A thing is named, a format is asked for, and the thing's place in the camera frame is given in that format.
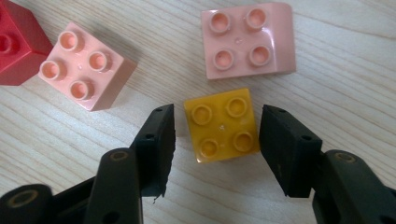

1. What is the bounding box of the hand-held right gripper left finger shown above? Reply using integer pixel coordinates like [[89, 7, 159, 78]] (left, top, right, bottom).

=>
[[130, 103, 177, 199]]

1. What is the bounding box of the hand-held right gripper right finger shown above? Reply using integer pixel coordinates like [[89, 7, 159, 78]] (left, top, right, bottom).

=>
[[259, 104, 323, 199]]

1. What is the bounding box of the yellow toy block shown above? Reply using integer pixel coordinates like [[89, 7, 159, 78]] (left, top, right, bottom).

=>
[[183, 88, 261, 164]]

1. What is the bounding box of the pink toy block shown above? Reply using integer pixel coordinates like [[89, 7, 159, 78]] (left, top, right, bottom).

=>
[[37, 21, 138, 112], [200, 2, 297, 80]]

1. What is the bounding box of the red toy block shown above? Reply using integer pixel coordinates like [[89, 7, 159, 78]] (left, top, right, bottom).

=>
[[0, 0, 54, 87]]

